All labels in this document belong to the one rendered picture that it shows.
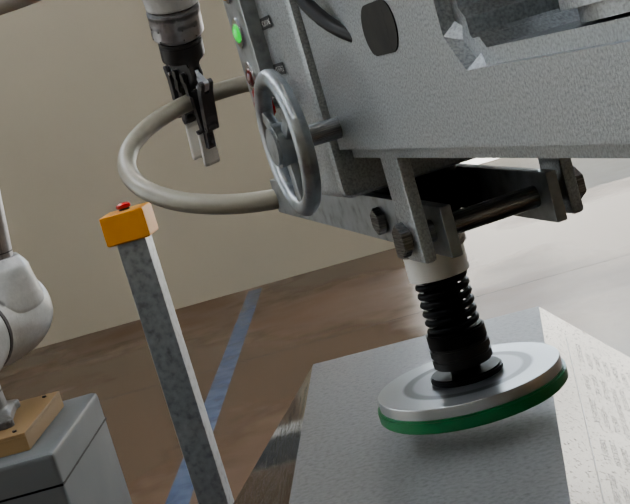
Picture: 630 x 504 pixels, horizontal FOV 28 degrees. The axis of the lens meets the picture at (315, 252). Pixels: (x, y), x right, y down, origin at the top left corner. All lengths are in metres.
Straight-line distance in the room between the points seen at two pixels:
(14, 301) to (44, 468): 0.41
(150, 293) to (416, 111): 2.35
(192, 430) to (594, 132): 2.72
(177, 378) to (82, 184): 5.05
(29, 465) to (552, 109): 1.59
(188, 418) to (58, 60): 5.17
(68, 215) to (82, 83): 0.87
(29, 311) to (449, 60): 1.72
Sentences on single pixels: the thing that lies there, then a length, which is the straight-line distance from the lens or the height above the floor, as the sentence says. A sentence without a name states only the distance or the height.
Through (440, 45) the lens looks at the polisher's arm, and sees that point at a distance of 0.94.
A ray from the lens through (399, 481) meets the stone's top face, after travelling 1.34.
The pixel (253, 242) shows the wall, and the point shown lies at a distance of 8.23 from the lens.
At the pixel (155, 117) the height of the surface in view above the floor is 1.30.
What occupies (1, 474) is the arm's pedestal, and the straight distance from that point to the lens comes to 2.27.
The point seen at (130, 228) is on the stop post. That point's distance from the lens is 3.28.
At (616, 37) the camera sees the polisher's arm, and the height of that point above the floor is 1.28.
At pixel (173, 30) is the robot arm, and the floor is 1.43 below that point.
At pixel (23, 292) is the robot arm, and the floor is 1.04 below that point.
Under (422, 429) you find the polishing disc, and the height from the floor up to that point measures 0.91.
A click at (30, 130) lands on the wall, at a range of 8.38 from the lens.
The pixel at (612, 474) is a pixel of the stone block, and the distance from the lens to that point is 1.34.
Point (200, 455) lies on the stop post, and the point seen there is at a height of 0.39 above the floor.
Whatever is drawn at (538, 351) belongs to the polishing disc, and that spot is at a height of 0.93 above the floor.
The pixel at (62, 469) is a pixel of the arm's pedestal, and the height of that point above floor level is 0.76.
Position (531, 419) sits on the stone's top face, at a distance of 1.42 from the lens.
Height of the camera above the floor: 1.32
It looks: 8 degrees down
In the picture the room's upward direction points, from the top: 16 degrees counter-clockwise
